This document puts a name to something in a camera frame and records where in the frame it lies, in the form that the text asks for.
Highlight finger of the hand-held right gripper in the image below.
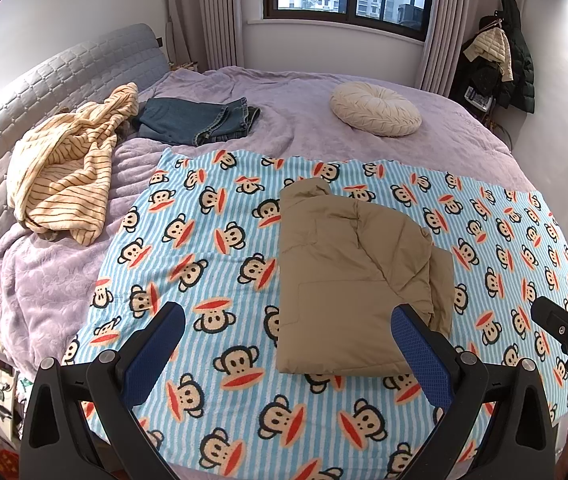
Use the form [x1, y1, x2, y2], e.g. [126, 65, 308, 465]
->
[531, 296, 568, 350]

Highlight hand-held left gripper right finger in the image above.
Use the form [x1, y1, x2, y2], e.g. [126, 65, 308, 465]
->
[390, 303, 556, 480]

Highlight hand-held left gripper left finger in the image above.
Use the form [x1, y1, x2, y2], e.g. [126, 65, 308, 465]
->
[20, 301, 186, 480]

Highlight tan puffer jacket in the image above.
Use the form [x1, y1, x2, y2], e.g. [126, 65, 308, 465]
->
[275, 177, 456, 376]

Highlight monkey print striped blanket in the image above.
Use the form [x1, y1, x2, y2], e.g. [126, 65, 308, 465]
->
[61, 149, 568, 480]

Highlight yellow striped garment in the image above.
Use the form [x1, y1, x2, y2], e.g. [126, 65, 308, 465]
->
[6, 82, 140, 246]

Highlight folded blue jeans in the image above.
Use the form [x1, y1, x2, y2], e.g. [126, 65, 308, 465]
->
[131, 97, 261, 147]

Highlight round cream cushion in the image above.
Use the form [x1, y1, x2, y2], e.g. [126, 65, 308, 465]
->
[330, 82, 423, 137]

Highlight dark hanging garment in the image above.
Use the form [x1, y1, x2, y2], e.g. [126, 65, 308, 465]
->
[456, 35, 502, 112]

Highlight black hanging coat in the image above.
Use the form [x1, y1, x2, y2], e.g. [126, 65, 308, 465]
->
[496, 0, 536, 113]

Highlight purple bed cover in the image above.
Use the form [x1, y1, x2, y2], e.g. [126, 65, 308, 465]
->
[0, 65, 530, 376]

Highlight cream hanging jacket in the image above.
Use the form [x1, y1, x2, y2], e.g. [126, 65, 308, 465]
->
[465, 27, 514, 82]

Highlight grey padded headboard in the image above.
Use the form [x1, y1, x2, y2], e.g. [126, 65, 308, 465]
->
[0, 23, 170, 281]

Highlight grey curtain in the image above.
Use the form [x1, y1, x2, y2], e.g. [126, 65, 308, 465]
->
[416, 0, 515, 96]
[161, 0, 245, 68]

